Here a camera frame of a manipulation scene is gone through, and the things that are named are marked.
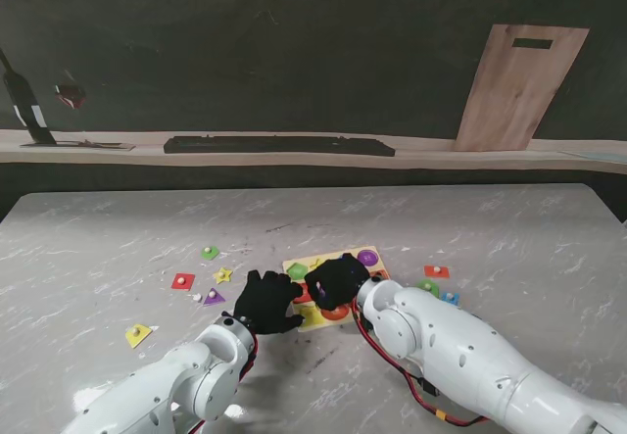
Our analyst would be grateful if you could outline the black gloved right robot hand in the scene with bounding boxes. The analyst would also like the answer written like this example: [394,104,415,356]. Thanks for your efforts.
[303,252,371,312]

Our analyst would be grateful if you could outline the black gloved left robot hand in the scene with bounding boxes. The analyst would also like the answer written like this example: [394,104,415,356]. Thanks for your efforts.
[232,269,306,336]

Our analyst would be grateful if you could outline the yellow wooden shape puzzle board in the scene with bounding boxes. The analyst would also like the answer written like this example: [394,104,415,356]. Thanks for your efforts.
[282,245,392,333]

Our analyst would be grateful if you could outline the yellow pentagon puzzle piece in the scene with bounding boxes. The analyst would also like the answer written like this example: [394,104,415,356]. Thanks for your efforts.
[124,323,154,350]

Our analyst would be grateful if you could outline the thin flat serving board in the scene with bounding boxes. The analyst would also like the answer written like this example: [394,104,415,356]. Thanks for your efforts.
[19,140,136,153]

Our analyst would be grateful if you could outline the wooden cutting board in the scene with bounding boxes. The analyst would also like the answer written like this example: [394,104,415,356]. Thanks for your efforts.
[451,24,591,153]

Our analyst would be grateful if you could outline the long black tray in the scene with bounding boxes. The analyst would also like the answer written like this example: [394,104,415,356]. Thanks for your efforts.
[163,134,397,158]

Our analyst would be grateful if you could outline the light wooden shelf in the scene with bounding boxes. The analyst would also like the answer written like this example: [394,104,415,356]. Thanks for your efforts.
[0,128,627,176]

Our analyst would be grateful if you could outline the red wine glass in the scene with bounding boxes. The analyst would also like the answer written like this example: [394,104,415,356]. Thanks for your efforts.
[52,67,107,150]

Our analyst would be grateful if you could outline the dark wine bottle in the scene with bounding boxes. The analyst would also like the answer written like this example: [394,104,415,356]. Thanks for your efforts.
[0,47,59,146]

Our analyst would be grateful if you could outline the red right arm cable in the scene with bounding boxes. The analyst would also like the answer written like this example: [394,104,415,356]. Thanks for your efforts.
[356,313,491,428]

